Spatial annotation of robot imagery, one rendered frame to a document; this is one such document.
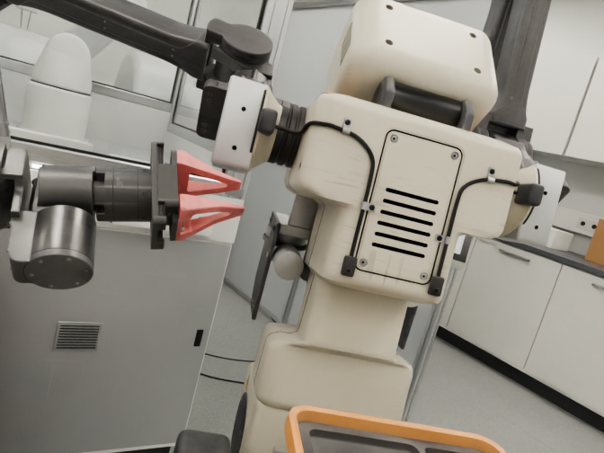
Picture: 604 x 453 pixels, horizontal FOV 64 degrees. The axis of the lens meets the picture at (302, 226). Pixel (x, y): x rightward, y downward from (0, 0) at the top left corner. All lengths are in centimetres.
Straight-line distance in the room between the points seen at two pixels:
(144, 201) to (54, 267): 11
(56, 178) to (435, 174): 42
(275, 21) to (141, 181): 107
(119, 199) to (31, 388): 116
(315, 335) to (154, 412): 115
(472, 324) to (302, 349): 311
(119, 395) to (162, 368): 15
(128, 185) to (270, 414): 38
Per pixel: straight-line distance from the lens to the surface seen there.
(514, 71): 92
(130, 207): 52
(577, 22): 466
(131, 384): 168
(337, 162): 57
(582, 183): 424
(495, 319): 366
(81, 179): 53
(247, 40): 76
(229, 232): 155
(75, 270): 49
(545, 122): 406
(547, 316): 351
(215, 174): 55
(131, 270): 151
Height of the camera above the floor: 117
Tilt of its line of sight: 10 degrees down
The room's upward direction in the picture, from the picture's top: 15 degrees clockwise
